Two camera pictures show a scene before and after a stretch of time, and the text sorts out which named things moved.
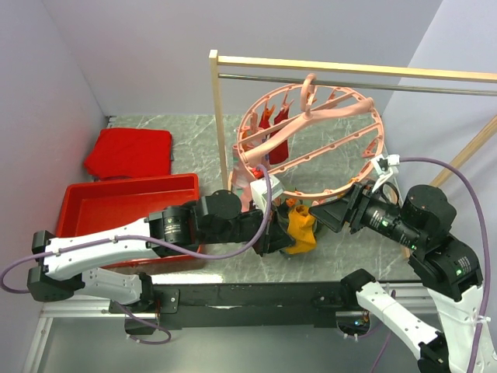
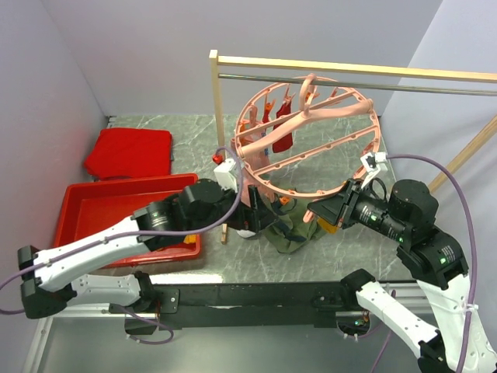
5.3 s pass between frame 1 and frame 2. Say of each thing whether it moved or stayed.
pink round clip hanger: stayed
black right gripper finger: stayed
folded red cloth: stayed
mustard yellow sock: moved
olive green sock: moved
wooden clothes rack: stayed
